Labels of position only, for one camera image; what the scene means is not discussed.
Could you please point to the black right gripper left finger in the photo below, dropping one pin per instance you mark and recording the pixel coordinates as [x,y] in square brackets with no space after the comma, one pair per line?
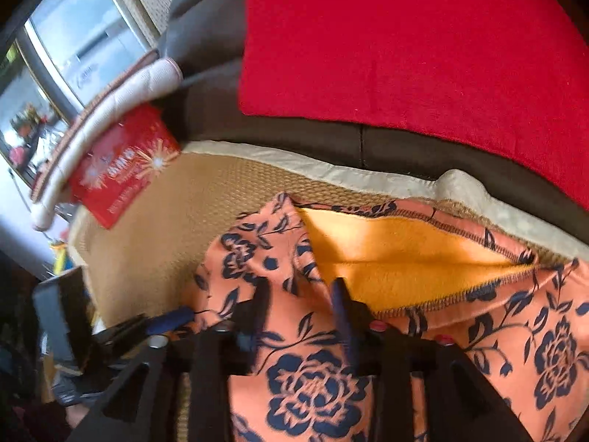
[141,404]

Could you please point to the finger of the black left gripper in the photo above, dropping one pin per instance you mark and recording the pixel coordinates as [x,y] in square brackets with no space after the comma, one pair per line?
[169,321]

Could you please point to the orange floral garment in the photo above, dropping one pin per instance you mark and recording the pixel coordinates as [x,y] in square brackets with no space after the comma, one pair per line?
[522,322]

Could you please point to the woven straw mat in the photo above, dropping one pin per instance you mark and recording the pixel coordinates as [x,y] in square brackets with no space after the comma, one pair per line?
[144,263]

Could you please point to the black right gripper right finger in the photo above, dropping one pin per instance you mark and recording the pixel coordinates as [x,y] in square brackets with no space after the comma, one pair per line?
[460,403]

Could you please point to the glass window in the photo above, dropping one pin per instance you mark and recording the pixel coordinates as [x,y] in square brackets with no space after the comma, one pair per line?
[65,53]

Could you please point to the dark brown sofa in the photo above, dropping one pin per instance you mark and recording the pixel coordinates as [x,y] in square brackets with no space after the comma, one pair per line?
[206,39]

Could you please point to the red printed bag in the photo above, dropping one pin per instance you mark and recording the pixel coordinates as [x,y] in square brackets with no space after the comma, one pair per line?
[122,162]

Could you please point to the red cushion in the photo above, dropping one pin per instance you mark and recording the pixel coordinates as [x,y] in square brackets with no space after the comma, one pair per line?
[509,77]

